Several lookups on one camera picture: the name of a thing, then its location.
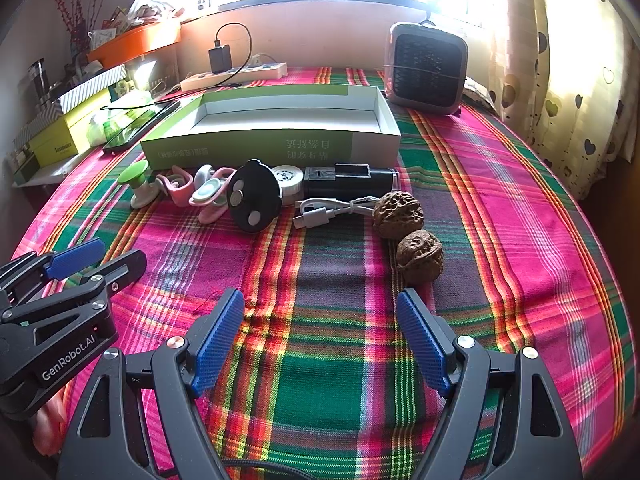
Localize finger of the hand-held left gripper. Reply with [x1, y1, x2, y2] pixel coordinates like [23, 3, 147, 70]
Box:
[0, 249, 148, 328]
[0, 238, 107, 306]

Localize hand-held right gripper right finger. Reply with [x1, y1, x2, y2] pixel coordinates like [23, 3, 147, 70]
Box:
[396, 287, 585, 480]

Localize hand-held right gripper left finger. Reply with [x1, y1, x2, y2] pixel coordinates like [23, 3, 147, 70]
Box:
[56, 287, 246, 480]

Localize brown walnut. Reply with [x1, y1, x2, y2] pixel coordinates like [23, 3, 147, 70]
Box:
[396, 230, 445, 286]
[372, 191, 425, 239]

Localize pink clip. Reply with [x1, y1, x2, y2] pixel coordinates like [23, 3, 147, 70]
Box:
[152, 172, 193, 207]
[189, 167, 236, 224]

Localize green-topped suction knob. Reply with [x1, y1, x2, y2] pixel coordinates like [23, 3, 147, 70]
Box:
[117, 161, 158, 209]

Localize black disc with magnets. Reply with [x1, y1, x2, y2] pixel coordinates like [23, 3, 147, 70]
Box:
[227, 159, 283, 233]

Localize white usb cable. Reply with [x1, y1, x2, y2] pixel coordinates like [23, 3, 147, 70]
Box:
[292, 196, 381, 231]

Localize green and white cardboard box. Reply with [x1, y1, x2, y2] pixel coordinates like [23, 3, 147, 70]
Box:
[140, 85, 402, 171]

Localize black rectangular gadget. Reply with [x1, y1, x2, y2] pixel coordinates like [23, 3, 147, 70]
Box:
[302, 162, 399, 206]

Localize person's left hand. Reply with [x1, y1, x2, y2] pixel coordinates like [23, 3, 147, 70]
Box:
[32, 395, 68, 461]

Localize plaid blanket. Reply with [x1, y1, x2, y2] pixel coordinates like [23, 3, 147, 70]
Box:
[12, 65, 628, 480]

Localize yellow-green box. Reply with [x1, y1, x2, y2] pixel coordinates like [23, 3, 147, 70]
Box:
[27, 87, 113, 168]

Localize black smartphone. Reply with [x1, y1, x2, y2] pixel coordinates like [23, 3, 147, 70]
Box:
[102, 101, 181, 155]

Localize striped box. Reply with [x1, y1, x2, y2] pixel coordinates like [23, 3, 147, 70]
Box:
[50, 65, 128, 116]

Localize steel cup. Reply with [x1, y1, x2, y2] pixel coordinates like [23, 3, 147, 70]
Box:
[27, 60, 51, 111]

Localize white printed mug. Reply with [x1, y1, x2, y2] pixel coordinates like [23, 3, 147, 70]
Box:
[89, 30, 119, 52]

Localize orange tray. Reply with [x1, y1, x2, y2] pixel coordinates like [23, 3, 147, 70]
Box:
[87, 20, 182, 68]

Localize black charger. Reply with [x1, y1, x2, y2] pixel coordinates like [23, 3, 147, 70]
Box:
[208, 44, 233, 75]

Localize white power strip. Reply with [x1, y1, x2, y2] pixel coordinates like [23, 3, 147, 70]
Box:
[180, 61, 288, 92]

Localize red flower branches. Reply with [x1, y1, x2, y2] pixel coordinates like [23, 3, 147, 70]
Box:
[50, 0, 121, 56]

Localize white plastic bag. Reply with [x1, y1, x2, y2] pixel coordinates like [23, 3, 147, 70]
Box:
[129, 0, 177, 22]

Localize heart print curtain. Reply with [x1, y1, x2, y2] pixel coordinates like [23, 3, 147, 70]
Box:
[492, 0, 640, 201]

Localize small grey heater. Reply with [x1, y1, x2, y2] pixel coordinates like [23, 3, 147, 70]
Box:
[385, 21, 470, 117]

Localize black charger cable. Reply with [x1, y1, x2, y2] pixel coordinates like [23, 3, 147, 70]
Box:
[102, 22, 253, 111]

